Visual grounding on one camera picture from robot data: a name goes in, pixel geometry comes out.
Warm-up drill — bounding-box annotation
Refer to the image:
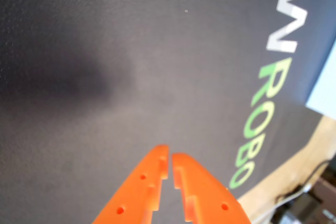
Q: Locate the dark mat with WOWROBO print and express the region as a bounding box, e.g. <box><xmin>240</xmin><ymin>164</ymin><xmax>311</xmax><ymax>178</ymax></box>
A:
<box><xmin>0</xmin><ymin>0</ymin><xmax>336</xmax><ymax>224</ymax></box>

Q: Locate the white cable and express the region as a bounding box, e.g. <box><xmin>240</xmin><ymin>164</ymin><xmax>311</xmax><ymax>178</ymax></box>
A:
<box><xmin>251</xmin><ymin>183</ymin><xmax>314</xmax><ymax>222</ymax></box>

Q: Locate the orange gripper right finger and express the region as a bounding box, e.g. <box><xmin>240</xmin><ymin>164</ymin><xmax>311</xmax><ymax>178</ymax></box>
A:
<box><xmin>172</xmin><ymin>152</ymin><xmax>253</xmax><ymax>224</ymax></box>

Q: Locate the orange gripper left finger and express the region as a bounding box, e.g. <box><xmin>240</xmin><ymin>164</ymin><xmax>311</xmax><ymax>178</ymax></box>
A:
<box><xmin>91</xmin><ymin>144</ymin><xmax>169</xmax><ymax>224</ymax></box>

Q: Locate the white cardboard box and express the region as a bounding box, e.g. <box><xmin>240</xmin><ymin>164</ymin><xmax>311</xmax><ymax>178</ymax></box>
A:
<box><xmin>305</xmin><ymin>39</ymin><xmax>336</xmax><ymax>120</ymax></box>

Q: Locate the black cable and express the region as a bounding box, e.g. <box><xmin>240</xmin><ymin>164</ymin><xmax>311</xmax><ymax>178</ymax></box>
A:
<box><xmin>274</xmin><ymin>157</ymin><xmax>332</xmax><ymax>202</ymax></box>

